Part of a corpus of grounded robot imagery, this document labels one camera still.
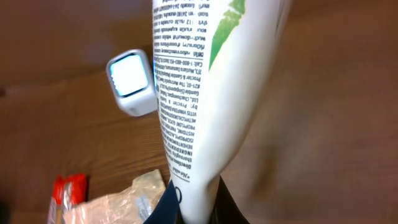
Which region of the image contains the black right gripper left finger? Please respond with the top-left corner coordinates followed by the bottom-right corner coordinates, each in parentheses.
top-left (144, 180), bottom-right (182, 224)

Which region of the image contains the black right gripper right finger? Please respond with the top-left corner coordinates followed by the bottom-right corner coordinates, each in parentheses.
top-left (210, 177), bottom-right (249, 224)

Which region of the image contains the clear plastic pouch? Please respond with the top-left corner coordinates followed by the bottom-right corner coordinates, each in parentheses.
top-left (63, 169), bottom-right (165, 224)

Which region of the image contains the orange spaghetti packet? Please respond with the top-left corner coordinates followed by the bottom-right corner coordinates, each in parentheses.
top-left (47, 174), bottom-right (87, 224)

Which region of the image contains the white tube with gold cap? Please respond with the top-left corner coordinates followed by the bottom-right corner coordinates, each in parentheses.
top-left (152, 0), bottom-right (290, 223)

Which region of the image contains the white barcode scanner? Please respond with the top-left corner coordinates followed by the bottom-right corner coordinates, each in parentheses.
top-left (106, 49), bottom-right (158, 117)

